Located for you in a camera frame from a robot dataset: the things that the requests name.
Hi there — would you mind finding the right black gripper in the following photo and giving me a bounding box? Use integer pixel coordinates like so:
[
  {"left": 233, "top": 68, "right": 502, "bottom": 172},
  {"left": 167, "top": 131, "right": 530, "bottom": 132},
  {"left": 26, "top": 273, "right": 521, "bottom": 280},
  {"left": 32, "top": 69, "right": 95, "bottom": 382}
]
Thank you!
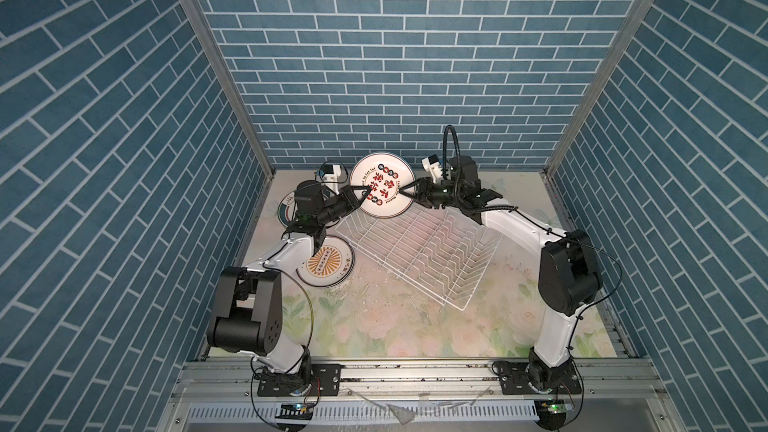
[{"left": 399, "top": 177, "right": 464, "bottom": 210}]

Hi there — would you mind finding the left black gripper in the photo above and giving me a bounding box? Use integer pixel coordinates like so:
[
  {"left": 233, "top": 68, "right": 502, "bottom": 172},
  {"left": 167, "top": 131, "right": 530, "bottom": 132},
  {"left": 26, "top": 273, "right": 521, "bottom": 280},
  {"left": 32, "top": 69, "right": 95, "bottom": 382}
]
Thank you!
[{"left": 312, "top": 186, "right": 369, "bottom": 228}]

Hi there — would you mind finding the large red-lettered plate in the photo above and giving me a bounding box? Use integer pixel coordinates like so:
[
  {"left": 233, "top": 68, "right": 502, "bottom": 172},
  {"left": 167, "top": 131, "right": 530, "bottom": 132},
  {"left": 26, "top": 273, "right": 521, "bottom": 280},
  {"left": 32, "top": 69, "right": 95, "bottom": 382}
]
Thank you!
[{"left": 349, "top": 152, "right": 415, "bottom": 219}]

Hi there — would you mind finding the white wire dish rack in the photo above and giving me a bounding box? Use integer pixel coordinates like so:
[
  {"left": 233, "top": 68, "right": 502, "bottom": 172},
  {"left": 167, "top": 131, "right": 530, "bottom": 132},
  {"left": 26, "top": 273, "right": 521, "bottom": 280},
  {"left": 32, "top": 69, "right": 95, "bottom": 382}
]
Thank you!
[{"left": 335, "top": 206, "right": 501, "bottom": 311}]

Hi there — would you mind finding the large steam-logo green-red plate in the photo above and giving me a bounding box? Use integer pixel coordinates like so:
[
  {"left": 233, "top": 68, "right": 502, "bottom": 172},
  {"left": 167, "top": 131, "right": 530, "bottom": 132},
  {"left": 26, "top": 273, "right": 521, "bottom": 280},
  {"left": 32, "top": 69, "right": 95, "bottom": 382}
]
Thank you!
[{"left": 276, "top": 192, "right": 296, "bottom": 227}]

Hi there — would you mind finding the small orange sunburst plate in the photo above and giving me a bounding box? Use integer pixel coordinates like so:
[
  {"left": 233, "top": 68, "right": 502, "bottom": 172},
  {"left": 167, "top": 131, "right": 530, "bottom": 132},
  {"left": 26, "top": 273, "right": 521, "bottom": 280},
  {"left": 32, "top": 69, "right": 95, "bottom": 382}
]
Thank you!
[{"left": 297, "top": 236, "right": 355, "bottom": 288}]

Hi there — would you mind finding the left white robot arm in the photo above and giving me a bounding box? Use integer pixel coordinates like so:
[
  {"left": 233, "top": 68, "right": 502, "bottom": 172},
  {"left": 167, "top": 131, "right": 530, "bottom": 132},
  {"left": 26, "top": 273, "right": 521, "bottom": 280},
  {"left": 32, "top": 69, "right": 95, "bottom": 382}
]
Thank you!
[{"left": 206, "top": 180, "right": 371, "bottom": 375}]

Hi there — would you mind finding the left circuit board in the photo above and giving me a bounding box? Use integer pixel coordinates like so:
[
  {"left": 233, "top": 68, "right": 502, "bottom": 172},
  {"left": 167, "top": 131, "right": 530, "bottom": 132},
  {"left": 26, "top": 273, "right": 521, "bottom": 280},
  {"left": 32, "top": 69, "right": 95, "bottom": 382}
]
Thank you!
[{"left": 275, "top": 403, "right": 315, "bottom": 422}]

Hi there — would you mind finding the circuit board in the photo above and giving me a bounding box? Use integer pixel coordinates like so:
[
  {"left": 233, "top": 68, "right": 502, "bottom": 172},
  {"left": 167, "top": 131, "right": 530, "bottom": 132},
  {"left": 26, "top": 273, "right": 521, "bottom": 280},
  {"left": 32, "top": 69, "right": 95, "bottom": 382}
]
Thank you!
[
  {"left": 275, "top": 403, "right": 315, "bottom": 422},
  {"left": 534, "top": 400, "right": 568, "bottom": 431}
]

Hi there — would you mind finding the right circuit board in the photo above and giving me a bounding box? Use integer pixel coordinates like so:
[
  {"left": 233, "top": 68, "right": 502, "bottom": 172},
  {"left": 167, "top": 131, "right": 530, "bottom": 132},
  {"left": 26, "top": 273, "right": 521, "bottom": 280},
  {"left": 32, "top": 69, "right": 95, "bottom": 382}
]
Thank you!
[{"left": 534, "top": 400, "right": 568, "bottom": 431}]

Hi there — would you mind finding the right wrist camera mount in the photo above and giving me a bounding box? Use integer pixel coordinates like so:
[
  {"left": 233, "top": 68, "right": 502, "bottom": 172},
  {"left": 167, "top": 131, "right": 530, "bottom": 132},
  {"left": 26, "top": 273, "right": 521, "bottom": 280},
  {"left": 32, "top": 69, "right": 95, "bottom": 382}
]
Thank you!
[{"left": 422, "top": 154, "right": 447, "bottom": 184}]

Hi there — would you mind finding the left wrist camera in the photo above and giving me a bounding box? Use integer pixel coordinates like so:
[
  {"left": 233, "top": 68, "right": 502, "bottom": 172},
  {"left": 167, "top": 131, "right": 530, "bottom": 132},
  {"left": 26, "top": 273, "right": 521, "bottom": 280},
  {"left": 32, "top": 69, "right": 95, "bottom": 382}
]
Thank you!
[{"left": 318, "top": 162, "right": 349, "bottom": 186}]

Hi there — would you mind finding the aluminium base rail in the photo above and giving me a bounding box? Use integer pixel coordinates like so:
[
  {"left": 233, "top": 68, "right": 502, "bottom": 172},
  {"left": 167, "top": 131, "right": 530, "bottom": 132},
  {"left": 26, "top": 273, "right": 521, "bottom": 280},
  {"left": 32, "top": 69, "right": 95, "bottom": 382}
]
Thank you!
[{"left": 159, "top": 357, "right": 683, "bottom": 431}]

